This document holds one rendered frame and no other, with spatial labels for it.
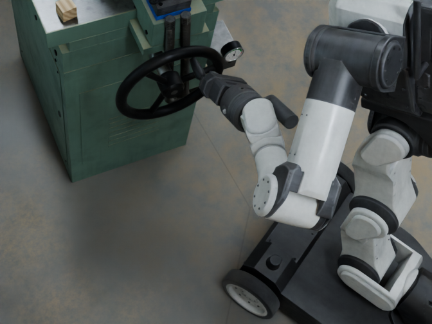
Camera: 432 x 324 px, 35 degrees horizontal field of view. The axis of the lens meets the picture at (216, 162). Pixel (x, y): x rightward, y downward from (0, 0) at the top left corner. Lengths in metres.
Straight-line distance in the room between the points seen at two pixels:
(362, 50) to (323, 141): 0.17
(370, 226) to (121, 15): 0.84
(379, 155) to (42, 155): 1.32
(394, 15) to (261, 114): 0.33
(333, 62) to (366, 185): 0.68
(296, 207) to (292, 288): 1.06
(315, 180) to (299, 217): 0.08
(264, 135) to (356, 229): 0.63
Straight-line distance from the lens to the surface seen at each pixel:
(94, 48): 1.82
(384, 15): 1.30
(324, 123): 1.20
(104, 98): 2.04
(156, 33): 1.69
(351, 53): 1.21
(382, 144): 1.61
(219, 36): 2.08
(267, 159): 1.35
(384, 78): 1.21
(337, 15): 1.35
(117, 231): 2.43
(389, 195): 1.82
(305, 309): 2.27
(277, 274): 2.23
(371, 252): 2.11
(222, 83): 1.56
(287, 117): 1.46
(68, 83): 1.92
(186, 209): 2.48
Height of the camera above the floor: 2.29
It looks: 63 degrees down
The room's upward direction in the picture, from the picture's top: 20 degrees clockwise
